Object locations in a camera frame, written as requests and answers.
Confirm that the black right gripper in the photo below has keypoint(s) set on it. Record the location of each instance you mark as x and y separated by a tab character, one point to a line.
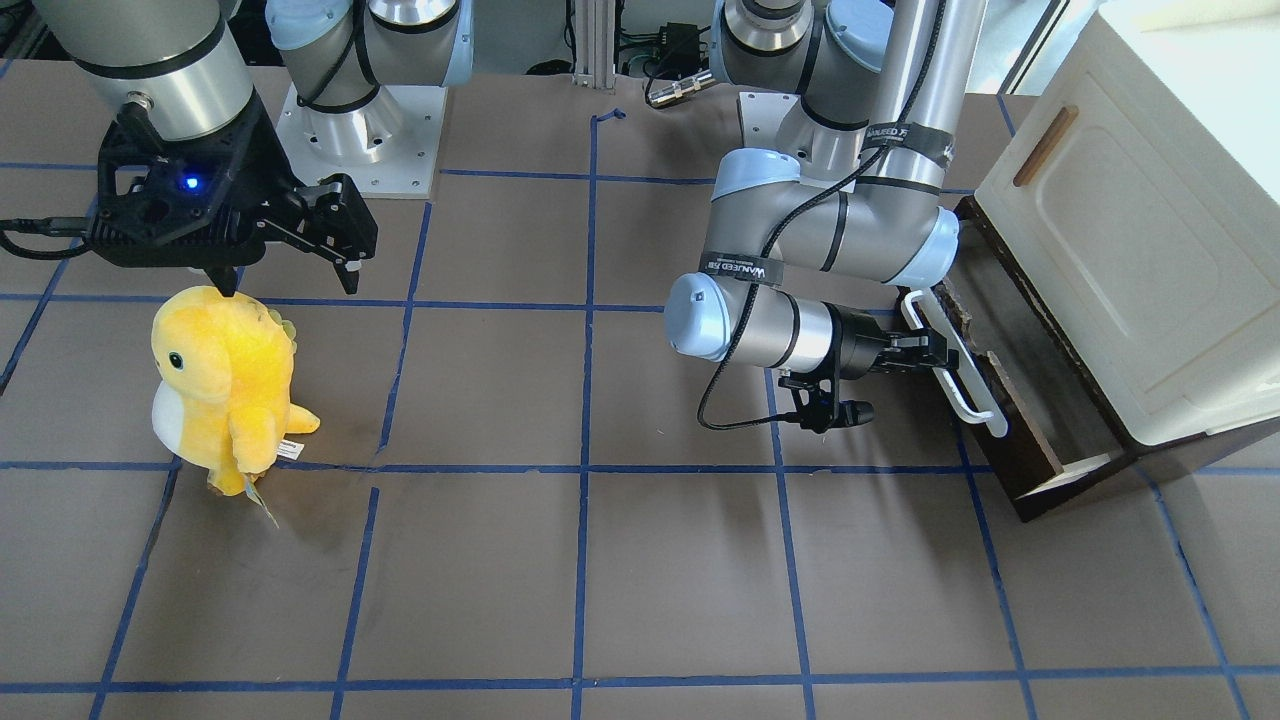
268	160

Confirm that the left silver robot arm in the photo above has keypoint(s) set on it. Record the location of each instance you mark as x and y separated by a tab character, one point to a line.
851	185

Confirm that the cream wooden cabinet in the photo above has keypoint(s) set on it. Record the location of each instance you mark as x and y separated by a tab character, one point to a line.
1140	197

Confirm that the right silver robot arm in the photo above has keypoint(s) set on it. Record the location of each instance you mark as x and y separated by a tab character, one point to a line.
177	59

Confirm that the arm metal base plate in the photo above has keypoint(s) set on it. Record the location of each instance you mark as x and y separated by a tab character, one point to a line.
388	148
765	125

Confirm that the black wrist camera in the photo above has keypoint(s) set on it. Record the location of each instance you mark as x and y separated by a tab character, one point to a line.
818	406

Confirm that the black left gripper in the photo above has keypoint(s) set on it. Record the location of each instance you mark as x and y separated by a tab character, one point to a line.
855	344

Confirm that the yellow plush dinosaur toy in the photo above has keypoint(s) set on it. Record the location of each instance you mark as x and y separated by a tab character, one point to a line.
225	400

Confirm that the brown drawer with white handle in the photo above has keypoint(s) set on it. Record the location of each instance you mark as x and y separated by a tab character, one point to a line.
1027	399

